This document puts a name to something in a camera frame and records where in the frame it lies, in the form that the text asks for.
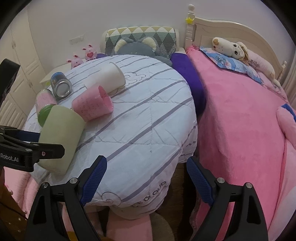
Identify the pink pig plush upper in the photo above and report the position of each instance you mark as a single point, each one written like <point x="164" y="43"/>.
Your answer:
<point x="90" y="52"/>

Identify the grey bear plush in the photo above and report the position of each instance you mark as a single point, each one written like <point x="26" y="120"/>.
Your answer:
<point x="146" y="46"/>

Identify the pink bed blanket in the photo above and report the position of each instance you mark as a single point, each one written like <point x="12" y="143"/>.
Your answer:
<point x="240" y="140"/>

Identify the cream dog plush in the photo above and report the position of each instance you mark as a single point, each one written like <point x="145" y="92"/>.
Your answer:
<point x="240" y="52"/>

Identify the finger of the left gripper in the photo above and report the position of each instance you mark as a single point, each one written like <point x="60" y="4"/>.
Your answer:
<point x="44" y="151"/>
<point x="21" y="135"/>

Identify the white paper cup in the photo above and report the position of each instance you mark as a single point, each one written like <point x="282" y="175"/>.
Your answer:
<point x="110" y="77"/>

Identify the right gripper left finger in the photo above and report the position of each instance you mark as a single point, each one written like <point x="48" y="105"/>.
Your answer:
<point x="45" y="220"/>

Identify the blue cartoon pillow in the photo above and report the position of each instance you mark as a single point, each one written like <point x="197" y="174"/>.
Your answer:
<point x="229" y="63"/>

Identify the blue black CoolTowel can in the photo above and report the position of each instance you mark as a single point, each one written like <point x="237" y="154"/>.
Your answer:
<point x="61" y="86"/>

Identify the pink pig plush lower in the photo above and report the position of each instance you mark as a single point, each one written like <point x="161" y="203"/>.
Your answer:
<point x="75" y="61"/>

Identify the pink plastic cup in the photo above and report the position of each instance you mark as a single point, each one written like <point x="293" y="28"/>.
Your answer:
<point x="93" y="103"/>

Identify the pink pig plush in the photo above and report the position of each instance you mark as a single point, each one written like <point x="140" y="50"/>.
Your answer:
<point x="90" y="52"/>
<point x="75" y="61"/>

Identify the green pink clear bottle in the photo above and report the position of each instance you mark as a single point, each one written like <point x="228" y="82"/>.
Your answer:
<point x="44" y="103"/>

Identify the pink quilt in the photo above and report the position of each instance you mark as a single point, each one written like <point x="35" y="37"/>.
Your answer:
<point x="24" y="189"/>

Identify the pink plush with blue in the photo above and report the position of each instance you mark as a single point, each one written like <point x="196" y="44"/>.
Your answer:
<point x="286" y="120"/>

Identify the green plastic cup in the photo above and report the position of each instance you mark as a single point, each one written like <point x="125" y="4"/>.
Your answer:
<point x="62" y="126"/>

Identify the purple blanket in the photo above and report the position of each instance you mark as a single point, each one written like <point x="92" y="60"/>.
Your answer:
<point x="184" y="67"/>

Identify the cream wooden headboard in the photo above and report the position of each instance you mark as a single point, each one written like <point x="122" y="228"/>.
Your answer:
<point x="200" y="32"/>

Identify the striped light blue cushion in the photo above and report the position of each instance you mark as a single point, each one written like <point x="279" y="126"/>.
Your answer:
<point x="152" y="129"/>

